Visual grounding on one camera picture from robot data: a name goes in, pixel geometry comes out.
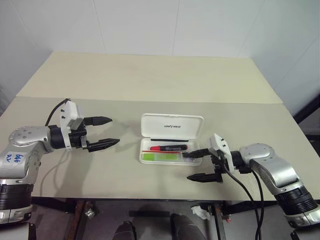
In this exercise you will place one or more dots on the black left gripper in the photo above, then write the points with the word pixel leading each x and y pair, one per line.
pixel 76 138

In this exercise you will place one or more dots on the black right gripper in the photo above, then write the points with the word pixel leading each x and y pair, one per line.
pixel 217 167

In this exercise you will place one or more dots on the black marker with red cap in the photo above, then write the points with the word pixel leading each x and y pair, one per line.
pixel 170 148

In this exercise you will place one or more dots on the white pencil case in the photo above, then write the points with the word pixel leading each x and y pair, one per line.
pixel 172 126

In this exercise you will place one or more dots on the green highlighter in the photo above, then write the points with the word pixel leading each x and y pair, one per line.
pixel 150 157

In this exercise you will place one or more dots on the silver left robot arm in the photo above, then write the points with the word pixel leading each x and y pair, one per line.
pixel 25 135

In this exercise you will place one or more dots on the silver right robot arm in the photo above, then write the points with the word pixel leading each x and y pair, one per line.
pixel 262 152

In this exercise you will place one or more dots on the black pen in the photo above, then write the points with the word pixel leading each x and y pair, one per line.
pixel 172 140

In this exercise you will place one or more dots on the crumpled white paper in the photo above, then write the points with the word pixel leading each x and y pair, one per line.
pixel 200 212

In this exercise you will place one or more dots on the rusty brown table leg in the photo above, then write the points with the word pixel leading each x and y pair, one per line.
pixel 79 220
pixel 220 225

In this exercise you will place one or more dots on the large dark rounded shape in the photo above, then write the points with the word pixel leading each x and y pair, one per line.
pixel 185 227

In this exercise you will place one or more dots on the small dark rounded shape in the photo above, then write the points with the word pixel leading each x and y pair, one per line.
pixel 123 232

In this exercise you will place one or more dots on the dark furniture piece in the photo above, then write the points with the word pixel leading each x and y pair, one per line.
pixel 310 117

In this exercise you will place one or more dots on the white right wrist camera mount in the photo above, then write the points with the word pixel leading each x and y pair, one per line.
pixel 220 145

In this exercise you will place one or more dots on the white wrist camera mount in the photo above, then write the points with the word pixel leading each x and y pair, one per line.
pixel 220 145
pixel 70 110

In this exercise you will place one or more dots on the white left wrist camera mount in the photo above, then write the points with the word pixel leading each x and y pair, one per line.
pixel 70 110

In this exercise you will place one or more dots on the small silver metal bracket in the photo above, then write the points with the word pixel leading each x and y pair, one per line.
pixel 90 214

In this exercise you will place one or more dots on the black table frame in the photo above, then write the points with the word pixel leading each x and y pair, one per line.
pixel 55 202

